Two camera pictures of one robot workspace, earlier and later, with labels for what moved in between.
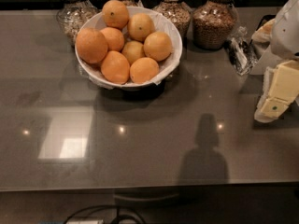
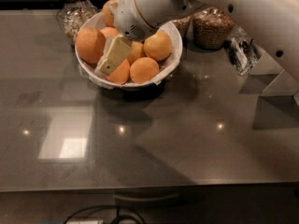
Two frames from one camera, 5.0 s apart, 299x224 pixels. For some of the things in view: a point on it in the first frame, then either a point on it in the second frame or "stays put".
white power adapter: (86, 222) stays put
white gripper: (286, 35) → (128, 19)
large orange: (91, 45) stays put
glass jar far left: (75, 10) stays put
